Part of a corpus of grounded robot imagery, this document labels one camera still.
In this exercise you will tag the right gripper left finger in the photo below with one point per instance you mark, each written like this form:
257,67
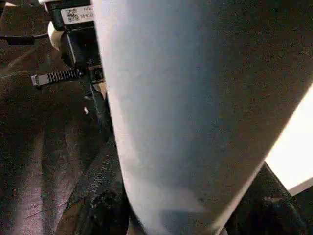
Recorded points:
100,196

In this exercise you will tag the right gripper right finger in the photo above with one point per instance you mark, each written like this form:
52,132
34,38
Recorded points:
269,210

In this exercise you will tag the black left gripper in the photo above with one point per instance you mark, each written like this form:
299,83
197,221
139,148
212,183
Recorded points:
80,39

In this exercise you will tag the white plastic table leg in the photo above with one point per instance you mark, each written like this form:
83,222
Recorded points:
195,98

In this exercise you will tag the black zip tie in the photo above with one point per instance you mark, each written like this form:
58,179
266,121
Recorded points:
58,77

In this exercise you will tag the black work mat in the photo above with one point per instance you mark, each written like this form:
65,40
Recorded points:
29,147

